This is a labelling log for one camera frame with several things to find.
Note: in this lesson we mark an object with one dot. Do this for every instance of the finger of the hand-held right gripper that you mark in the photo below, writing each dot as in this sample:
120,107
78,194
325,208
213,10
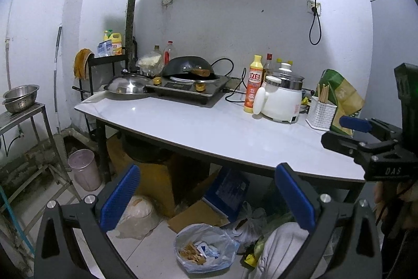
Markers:
356,123
343,143

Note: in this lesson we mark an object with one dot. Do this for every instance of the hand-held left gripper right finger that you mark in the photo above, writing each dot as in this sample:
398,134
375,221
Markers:
294,194

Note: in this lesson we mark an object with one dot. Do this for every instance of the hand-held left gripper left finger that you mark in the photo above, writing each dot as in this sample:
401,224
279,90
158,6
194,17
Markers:
119,197

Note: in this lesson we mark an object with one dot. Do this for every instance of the bin with white plastic liner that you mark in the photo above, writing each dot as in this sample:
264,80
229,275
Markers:
222,243

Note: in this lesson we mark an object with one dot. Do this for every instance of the person's right hand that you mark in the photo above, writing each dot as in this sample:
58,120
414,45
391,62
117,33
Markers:
383,200

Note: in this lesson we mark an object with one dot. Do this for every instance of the white sack in clear plastic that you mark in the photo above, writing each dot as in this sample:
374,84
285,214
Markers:
137,213

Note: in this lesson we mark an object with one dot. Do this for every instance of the green yellow woven bag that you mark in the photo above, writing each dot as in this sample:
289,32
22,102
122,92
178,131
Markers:
347,92

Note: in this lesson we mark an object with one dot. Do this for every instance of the green vegetables in plastic bag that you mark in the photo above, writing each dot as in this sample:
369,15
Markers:
277,223

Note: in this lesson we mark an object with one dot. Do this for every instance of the white perforated utensil holder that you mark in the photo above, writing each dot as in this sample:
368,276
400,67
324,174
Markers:
321,117

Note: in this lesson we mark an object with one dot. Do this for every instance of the large brown cardboard box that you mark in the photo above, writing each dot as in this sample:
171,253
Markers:
156,184

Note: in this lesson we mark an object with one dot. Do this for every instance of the pink plastic bucket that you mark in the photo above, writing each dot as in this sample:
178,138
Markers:
85,171

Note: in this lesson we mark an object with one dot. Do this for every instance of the bundle of wooden chopsticks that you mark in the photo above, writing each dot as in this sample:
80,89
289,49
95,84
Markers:
324,93

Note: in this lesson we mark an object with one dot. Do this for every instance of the black table leg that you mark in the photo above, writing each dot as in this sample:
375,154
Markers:
102,151
354,192

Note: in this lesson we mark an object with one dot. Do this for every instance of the clear crumpled plastic bag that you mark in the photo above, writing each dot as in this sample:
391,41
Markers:
248,226

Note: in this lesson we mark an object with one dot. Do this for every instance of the white cloth sack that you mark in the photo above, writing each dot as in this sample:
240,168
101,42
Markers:
284,253

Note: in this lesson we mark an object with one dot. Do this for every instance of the blue printed cardboard box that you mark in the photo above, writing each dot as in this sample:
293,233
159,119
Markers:
228,190

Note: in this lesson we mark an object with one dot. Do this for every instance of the white electric cooker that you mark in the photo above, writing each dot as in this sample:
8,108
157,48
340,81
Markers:
281,102

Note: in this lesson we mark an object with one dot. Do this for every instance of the small yellow wrapper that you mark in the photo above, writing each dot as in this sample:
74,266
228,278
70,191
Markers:
250,260

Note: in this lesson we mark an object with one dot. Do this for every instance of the red capped sauce bottle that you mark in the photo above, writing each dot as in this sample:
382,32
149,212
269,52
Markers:
268,65

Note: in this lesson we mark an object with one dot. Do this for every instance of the yellow orange dish soap bottle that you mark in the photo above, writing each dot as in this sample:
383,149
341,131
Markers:
253,86

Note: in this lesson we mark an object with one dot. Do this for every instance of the steel pot lid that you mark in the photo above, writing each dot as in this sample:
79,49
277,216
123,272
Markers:
127,86

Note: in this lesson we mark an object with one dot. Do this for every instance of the black induction cooktop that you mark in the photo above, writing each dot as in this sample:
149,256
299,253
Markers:
183,89

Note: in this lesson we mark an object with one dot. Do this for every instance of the steel colander bowl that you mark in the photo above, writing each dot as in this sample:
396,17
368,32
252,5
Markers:
16,106
21,92

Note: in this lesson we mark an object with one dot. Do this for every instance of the clear bag with food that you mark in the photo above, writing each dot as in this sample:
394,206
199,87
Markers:
150,63

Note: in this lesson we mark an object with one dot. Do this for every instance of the orange cloth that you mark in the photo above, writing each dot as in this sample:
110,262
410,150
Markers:
81,65

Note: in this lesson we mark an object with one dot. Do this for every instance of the black metal rack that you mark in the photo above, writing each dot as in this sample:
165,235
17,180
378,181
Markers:
101,60

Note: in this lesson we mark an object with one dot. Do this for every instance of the black wok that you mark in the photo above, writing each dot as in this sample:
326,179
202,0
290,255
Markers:
183,66

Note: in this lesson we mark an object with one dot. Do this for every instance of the blue white packet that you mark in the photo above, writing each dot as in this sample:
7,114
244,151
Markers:
104,49

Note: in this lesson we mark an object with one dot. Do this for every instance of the clear bottle with red label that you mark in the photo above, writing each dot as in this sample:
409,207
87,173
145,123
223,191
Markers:
168,53

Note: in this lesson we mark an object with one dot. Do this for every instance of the yellow detergent jug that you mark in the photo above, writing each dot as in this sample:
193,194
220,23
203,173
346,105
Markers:
114,45

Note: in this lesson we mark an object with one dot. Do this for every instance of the dark vertical pipe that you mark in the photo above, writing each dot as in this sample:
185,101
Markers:
132,11

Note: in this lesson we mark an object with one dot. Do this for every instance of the white wall socket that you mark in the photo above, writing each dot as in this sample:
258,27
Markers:
314,8
167,0

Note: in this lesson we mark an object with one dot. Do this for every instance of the metal frame stand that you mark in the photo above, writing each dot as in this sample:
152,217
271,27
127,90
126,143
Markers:
19,122

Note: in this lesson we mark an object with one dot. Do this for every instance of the white wall pipe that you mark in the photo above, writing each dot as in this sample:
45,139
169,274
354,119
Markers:
9,53

